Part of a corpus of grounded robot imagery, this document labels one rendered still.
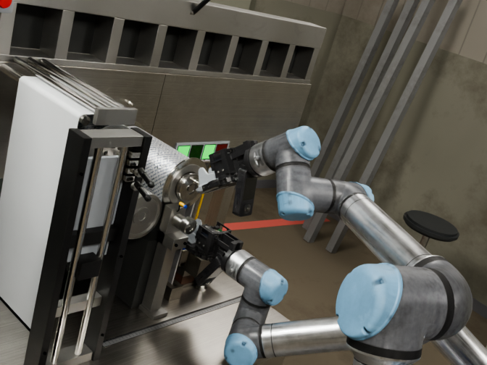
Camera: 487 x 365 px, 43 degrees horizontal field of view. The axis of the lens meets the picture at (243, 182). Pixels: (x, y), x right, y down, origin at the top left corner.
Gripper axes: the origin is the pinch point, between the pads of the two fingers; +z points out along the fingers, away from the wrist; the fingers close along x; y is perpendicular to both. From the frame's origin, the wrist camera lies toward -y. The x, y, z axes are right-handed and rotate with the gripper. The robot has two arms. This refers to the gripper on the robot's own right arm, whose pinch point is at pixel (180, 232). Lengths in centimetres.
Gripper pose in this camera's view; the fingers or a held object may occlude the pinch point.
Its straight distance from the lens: 168.5
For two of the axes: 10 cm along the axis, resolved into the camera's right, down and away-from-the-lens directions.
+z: -7.1, -4.2, 5.7
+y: 2.7, -9.0, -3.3
